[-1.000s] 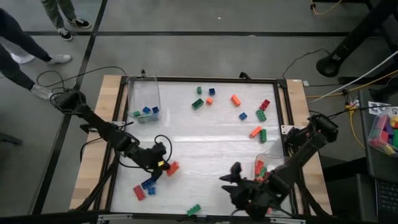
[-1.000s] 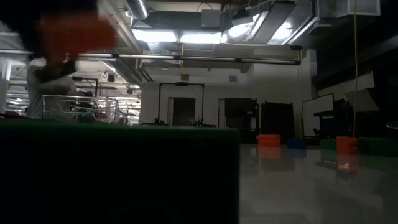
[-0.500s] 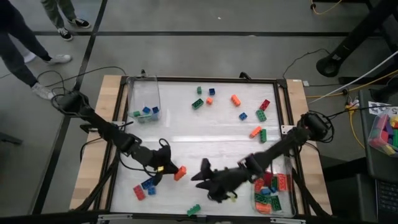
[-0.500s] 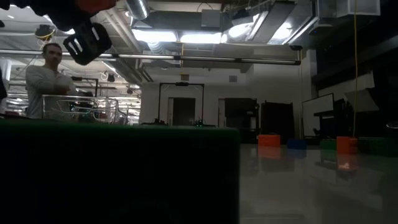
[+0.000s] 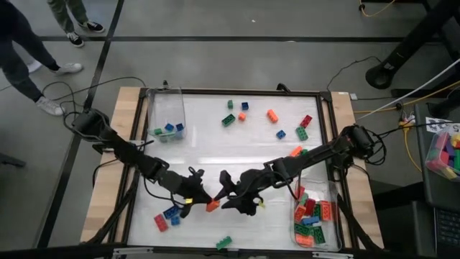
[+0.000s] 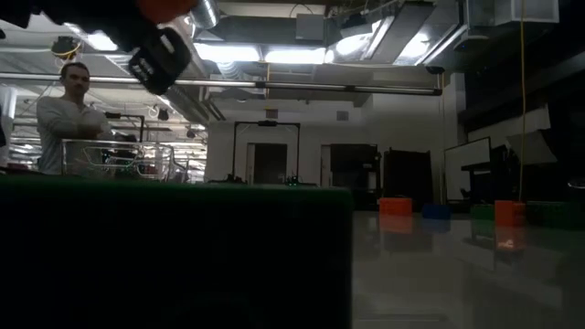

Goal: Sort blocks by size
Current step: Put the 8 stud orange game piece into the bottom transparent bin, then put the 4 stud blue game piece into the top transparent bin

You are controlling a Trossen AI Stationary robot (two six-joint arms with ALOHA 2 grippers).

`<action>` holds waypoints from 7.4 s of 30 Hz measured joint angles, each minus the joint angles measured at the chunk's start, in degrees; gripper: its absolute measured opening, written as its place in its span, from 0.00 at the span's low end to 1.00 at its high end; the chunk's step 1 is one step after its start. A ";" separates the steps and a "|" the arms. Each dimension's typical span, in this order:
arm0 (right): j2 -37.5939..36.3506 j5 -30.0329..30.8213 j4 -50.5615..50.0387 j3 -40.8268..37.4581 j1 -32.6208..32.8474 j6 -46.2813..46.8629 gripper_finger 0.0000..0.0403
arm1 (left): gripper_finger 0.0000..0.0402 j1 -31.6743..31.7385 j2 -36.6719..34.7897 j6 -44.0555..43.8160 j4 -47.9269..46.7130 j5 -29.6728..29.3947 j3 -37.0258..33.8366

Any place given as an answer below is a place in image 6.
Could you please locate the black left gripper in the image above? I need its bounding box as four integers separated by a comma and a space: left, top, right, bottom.
45, 0, 193, 96

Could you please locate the large green block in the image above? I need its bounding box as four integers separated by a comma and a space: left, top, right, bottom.
0, 175, 354, 329
470, 204, 496, 220
525, 200, 585, 229

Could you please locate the bright ceiling light panel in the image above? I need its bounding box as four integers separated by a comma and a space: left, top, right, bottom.
263, 47, 326, 65
194, 42, 261, 63

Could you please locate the person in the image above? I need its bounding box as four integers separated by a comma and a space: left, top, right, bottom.
36, 61, 113, 177

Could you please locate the dark door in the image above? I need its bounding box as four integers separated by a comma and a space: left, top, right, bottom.
246, 143, 288, 186

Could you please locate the distant black robot table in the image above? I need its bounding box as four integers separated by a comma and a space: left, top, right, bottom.
207, 173, 317, 187

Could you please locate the small blue block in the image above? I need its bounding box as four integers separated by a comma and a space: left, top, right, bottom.
422, 204, 452, 219

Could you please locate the whiteboard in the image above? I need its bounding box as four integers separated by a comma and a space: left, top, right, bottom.
444, 136, 493, 201

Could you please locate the white ceiling box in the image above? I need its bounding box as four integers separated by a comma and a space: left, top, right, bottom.
495, 0, 559, 25

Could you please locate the grey tilted panel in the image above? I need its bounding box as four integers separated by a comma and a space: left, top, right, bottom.
506, 129, 558, 165

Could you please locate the silver spiral air duct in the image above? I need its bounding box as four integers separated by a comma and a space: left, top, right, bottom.
63, 22, 171, 77

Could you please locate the silver round duct pipe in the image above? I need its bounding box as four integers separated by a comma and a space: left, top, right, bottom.
195, 0, 219, 29

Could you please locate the black yellow cable reel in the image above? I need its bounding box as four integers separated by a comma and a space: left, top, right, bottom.
50, 36, 82, 63

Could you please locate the grey duct box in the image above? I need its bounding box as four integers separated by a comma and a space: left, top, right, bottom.
295, 13, 326, 41

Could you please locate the long black light rail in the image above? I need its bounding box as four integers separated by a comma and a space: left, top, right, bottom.
0, 71, 443, 97

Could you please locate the shiny metal air duct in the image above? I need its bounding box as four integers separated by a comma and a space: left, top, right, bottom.
326, 0, 467, 66

